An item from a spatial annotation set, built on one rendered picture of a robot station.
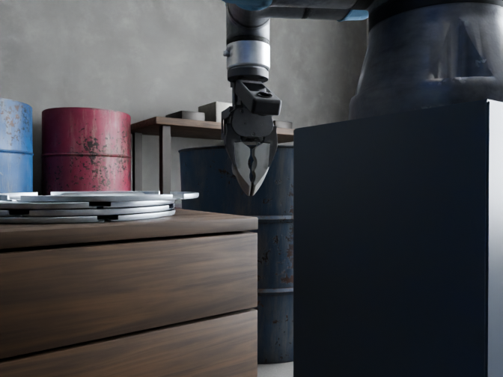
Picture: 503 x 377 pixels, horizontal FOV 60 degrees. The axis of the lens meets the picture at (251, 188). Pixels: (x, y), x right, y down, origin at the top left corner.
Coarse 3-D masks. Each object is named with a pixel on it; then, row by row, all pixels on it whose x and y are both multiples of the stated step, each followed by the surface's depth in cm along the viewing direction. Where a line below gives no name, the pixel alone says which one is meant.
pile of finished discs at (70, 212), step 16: (0, 208) 52; (16, 208) 51; (32, 208) 51; (48, 208) 51; (64, 208) 52; (80, 208) 52; (96, 208) 53; (112, 208) 64; (128, 208) 56; (144, 208) 58; (160, 208) 61
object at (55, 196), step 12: (24, 192) 70; (36, 192) 73; (60, 192) 76; (72, 192) 78; (84, 192) 69; (96, 192) 69; (108, 192) 69; (120, 192) 69; (132, 192) 69; (144, 192) 81; (156, 192) 80; (180, 192) 77; (192, 192) 73
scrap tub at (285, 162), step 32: (192, 160) 101; (224, 160) 95; (288, 160) 94; (224, 192) 96; (256, 192) 94; (288, 192) 95; (288, 224) 95; (288, 256) 96; (288, 288) 96; (288, 320) 96; (288, 352) 97
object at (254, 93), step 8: (240, 80) 73; (240, 88) 70; (248, 88) 68; (256, 88) 69; (264, 88) 70; (240, 96) 70; (248, 96) 66; (256, 96) 64; (264, 96) 65; (272, 96) 65; (248, 104) 66; (256, 104) 64; (264, 104) 64; (272, 104) 65; (280, 104) 65; (256, 112) 65; (264, 112) 65; (272, 112) 65
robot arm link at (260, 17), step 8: (232, 8) 67; (240, 8) 64; (248, 8) 63; (256, 8) 62; (264, 8) 63; (272, 8) 64; (280, 8) 64; (288, 8) 64; (296, 8) 64; (304, 8) 64; (232, 16) 70; (240, 16) 67; (248, 16) 66; (256, 16) 66; (264, 16) 66; (272, 16) 66; (280, 16) 66; (288, 16) 66; (296, 16) 66; (240, 24) 70; (248, 24) 69; (256, 24) 69
